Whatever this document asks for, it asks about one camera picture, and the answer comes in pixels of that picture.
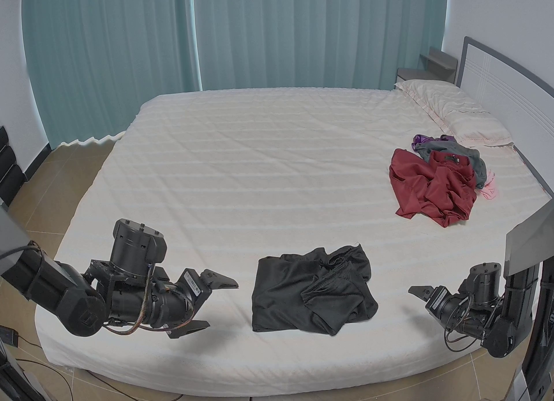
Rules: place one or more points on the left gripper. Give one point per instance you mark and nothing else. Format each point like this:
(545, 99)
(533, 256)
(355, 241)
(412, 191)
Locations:
(164, 308)

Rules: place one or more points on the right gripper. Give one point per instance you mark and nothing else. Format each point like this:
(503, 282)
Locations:
(445, 306)

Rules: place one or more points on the black T-shirt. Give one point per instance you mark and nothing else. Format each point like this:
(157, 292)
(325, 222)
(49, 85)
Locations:
(303, 295)

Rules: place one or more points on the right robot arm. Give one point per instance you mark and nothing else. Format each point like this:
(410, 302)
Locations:
(528, 243)

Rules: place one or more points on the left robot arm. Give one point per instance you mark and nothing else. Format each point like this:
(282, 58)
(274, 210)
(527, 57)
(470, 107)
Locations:
(56, 291)

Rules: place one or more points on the dark red garment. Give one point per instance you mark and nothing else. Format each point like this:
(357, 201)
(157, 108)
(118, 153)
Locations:
(415, 187)

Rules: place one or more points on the pink garment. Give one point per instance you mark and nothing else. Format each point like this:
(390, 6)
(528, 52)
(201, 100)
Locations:
(489, 189)

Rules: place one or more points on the grey garment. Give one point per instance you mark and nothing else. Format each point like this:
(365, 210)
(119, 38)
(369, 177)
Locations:
(476, 165)

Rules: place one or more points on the bed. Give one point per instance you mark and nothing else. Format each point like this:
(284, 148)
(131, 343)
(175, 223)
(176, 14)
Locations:
(259, 165)

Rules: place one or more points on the purple garment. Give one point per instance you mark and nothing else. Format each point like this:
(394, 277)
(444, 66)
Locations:
(420, 140)

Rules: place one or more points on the cream pillow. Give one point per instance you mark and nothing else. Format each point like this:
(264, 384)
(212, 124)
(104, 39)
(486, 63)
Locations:
(458, 114)

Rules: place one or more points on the grey bedside table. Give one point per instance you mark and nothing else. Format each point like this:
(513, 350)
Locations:
(428, 68)

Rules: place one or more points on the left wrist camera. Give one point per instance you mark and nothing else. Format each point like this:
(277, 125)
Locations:
(161, 273)

